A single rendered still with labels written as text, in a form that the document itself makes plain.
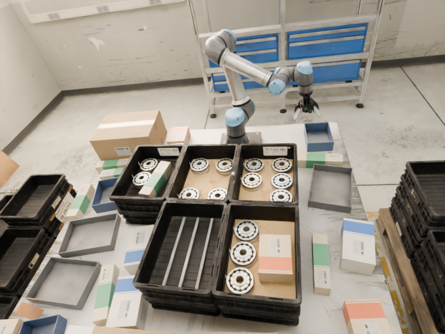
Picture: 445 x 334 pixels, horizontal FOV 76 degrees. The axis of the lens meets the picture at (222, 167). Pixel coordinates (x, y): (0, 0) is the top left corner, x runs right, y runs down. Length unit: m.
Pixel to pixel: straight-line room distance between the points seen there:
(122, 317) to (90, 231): 0.60
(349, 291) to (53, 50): 4.57
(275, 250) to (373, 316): 0.39
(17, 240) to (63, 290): 0.98
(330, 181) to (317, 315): 0.70
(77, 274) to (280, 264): 0.97
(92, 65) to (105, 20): 0.72
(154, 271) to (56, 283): 0.54
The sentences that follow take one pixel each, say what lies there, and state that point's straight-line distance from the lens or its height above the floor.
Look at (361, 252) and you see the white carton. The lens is 1.31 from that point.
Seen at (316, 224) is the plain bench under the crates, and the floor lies 0.70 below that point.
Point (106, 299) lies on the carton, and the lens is 1.39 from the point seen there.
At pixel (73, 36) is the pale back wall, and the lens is 4.65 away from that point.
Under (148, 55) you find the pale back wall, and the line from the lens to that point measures 4.30.
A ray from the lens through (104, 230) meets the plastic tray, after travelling 1.68.
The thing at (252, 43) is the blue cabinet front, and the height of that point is 0.81.
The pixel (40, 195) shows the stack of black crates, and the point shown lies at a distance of 2.55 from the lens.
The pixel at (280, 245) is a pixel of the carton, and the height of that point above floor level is 0.90.
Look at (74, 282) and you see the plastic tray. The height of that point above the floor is 0.70.
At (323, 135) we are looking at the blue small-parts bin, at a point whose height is 0.70.
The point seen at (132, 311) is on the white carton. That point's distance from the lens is 1.29.
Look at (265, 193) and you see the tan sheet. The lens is 1.40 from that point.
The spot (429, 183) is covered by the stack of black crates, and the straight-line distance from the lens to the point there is 2.08.
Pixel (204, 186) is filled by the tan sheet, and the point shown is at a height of 0.83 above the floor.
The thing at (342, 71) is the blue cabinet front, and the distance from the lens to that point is 3.29.
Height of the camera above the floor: 1.89
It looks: 43 degrees down
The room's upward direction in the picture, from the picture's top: 12 degrees counter-clockwise
